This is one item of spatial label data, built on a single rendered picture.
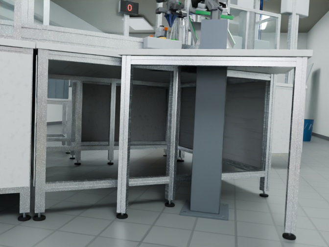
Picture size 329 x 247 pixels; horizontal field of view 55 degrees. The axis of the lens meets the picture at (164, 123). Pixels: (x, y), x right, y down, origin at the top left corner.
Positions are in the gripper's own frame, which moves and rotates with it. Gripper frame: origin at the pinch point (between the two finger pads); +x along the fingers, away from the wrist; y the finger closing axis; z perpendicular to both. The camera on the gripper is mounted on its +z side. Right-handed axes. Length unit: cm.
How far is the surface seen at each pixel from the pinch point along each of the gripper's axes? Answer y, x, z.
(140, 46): -20.4, 17.8, 4.6
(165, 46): -8.1, 17.5, 11.7
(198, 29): 28.6, -2.8, -16.1
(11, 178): -85, 88, 10
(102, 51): -44, 24, 13
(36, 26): -75, 14, 3
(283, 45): 651, -151, -565
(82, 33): -53, 15, 5
